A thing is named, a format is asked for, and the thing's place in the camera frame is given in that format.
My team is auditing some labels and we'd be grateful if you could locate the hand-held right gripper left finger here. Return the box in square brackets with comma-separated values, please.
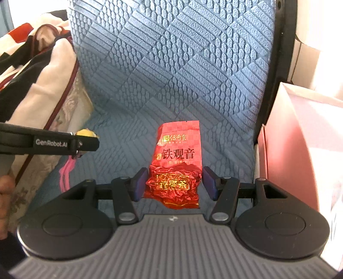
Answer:
[62, 167, 149, 225]

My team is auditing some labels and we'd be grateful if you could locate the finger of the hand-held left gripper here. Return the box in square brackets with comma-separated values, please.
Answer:
[70, 132, 100, 159]

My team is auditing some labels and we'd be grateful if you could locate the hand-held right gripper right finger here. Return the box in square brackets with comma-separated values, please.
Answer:
[202, 166, 284, 224]

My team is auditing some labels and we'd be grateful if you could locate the small yellow soft item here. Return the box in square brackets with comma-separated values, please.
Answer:
[75, 129, 100, 140]

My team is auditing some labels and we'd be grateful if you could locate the red tea packet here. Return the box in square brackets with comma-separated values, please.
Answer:
[143, 120, 202, 210]

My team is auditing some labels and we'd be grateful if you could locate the pink cardboard box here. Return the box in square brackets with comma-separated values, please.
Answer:
[254, 81, 343, 270]

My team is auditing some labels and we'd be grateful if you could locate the person's left hand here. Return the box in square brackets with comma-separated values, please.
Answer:
[0, 174, 17, 240]

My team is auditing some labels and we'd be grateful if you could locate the pink tassel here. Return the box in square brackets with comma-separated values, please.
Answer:
[59, 155, 79, 193]

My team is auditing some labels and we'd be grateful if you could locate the red black white patterned blanket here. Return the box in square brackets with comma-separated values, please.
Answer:
[0, 11, 73, 83]

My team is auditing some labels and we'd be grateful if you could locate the blue quilted chair cover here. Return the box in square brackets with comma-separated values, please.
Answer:
[27, 0, 277, 216]

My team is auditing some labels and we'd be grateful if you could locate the beige plastic board with handle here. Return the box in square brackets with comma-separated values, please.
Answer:
[287, 0, 343, 94]

